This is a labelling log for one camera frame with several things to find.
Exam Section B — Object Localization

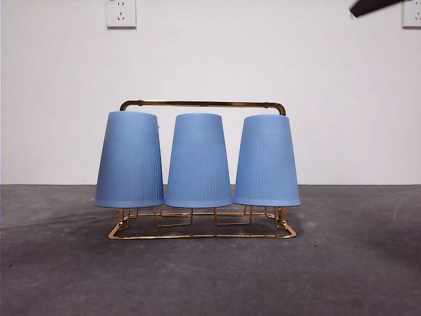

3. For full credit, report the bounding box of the blue ribbed plastic cup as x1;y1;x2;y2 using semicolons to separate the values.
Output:
232;114;301;207
164;113;234;209
94;110;165;209

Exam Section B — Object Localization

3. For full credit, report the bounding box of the white wall socket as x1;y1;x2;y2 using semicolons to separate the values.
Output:
105;0;137;28
401;0;421;28

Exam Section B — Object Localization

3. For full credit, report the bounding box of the gold wire cup holder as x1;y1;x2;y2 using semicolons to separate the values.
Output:
107;99;297;240

